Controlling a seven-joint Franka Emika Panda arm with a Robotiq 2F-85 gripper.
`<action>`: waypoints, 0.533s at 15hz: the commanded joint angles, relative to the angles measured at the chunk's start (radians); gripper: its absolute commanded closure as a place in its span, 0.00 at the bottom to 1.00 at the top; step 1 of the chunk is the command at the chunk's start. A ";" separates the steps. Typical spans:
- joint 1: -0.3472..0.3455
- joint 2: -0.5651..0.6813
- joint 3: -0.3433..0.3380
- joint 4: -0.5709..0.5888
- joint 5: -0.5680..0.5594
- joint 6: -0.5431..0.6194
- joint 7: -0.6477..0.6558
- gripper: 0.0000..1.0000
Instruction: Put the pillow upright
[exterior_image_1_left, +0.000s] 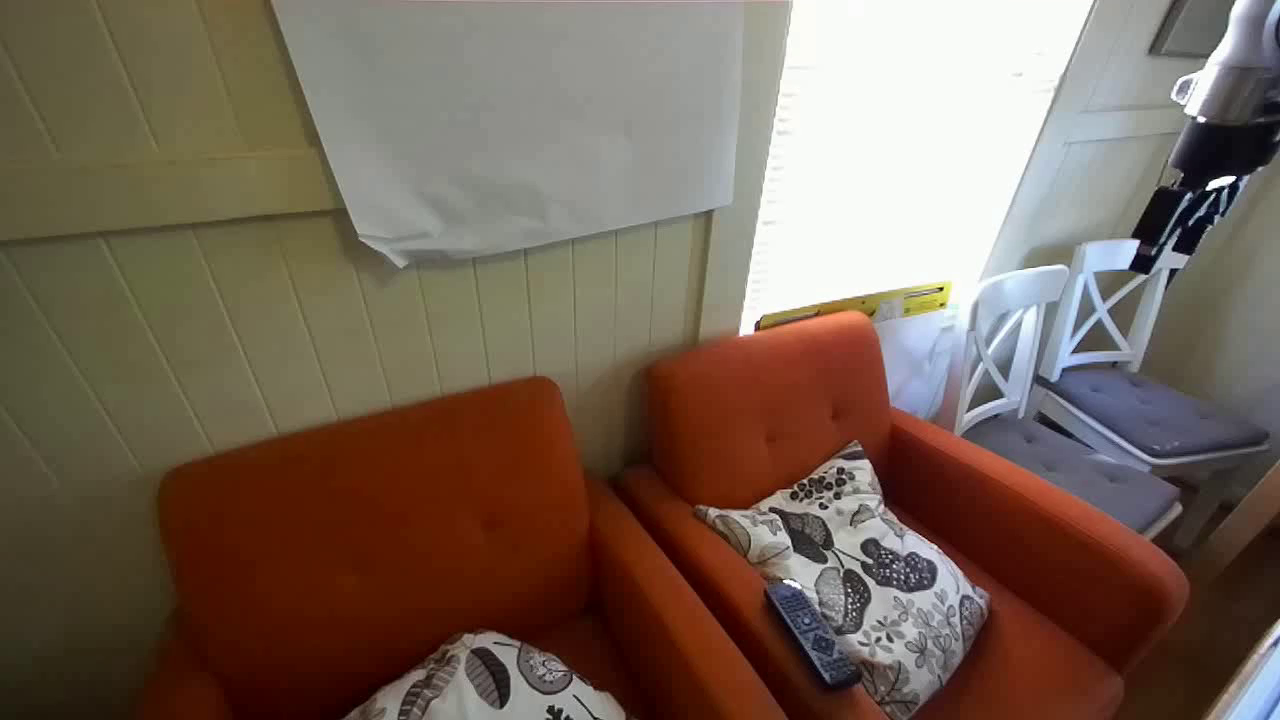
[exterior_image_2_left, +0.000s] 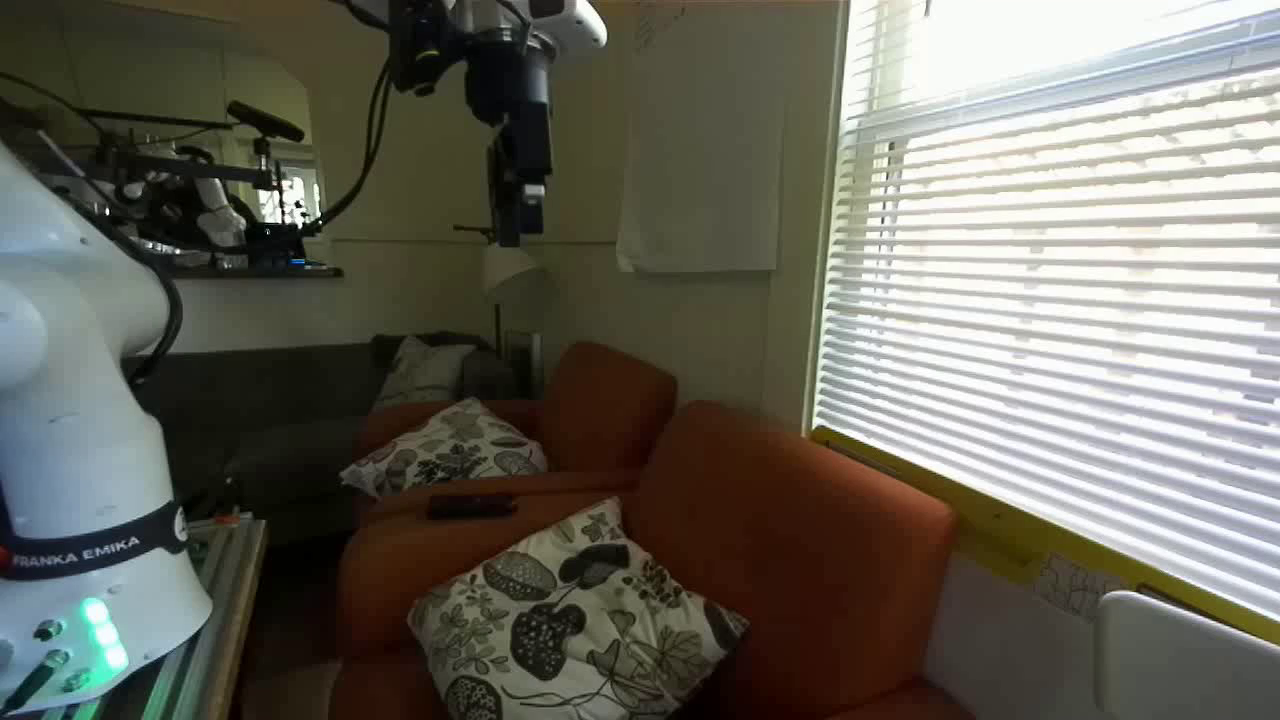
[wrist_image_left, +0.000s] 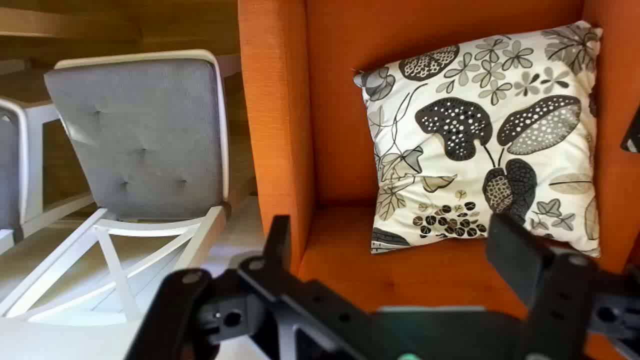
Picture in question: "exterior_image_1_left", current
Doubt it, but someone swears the floral pillow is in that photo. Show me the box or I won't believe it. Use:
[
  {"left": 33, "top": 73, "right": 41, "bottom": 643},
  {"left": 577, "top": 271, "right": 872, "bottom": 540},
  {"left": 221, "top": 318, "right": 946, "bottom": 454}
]
[
  {"left": 695, "top": 454, "right": 989, "bottom": 720},
  {"left": 343, "top": 634, "right": 629, "bottom": 720}
]

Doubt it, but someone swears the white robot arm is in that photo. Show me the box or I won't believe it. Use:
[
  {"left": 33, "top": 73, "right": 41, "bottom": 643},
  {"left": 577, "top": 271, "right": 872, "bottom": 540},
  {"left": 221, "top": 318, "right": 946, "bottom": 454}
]
[{"left": 1131, "top": 0, "right": 1280, "bottom": 271}]

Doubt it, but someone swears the black remote control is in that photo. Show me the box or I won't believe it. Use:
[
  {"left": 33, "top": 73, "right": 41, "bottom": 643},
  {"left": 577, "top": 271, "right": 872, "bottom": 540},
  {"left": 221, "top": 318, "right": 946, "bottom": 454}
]
[{"left": 765, "top": 579, "right": 858, "bottom": 690}]

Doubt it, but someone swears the yellow window sill strip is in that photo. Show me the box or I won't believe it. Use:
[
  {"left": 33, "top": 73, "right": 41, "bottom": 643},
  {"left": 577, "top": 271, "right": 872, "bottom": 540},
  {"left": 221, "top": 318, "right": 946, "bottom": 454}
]
[{"left": 753, "top": 280, "right": 952, "bottom": 331}]

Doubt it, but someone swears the white chair near, grey cushion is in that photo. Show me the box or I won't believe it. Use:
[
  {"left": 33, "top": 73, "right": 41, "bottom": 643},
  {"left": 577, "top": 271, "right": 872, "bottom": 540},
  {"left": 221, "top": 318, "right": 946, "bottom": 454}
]
[{"left": 952, "top": 264, "right": 1183, "bottom": 537}]

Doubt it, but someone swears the white chair , grey cushion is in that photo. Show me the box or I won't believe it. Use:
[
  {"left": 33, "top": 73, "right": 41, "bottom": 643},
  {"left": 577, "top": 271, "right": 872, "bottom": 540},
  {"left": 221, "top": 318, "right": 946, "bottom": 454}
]
[
  {"left": 952, "top": 264, "right": 1183, "bottom": 537},
  {"left": 1034, "top": 240, "right": 1269, "bottom": 473}
]

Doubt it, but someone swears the orange left armchair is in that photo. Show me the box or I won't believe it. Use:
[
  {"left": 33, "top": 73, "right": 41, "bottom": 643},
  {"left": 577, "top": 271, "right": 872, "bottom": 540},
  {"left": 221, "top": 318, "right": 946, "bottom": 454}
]
[{"left": 136, "top": 376, "right": 782, "bottom": 720}]

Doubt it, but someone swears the orange armchair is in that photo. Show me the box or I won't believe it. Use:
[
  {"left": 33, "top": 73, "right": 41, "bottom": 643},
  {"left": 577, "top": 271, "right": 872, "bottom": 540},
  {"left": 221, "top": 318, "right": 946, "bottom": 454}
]
[
  {"left": 136, "top": 376, "right": 782, "bottom": 720},
  {"left": 617, "top": 312, "right": 1187, "bottom": 720}
]

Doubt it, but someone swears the white chair far, grey cushion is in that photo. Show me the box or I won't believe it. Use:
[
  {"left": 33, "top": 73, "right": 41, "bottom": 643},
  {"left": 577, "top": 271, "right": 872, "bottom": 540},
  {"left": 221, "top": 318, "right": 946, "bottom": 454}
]
[{"left": 1034, "top": 240, "right": 1269, "bottom": 473}]

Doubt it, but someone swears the orange right armchair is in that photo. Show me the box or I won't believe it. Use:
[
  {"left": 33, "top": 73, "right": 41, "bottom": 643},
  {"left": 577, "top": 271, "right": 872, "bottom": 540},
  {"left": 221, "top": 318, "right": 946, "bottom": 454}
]
[{"left": 617, "top": 312, "right": 1187, "bottom": 720}]

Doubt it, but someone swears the white paper sheet on wall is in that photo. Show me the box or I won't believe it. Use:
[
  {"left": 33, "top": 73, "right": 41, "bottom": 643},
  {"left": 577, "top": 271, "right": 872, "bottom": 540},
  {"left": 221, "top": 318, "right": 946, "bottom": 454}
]
[{"left": 270, "top": 0, "right": 744, "bottom": 270}]

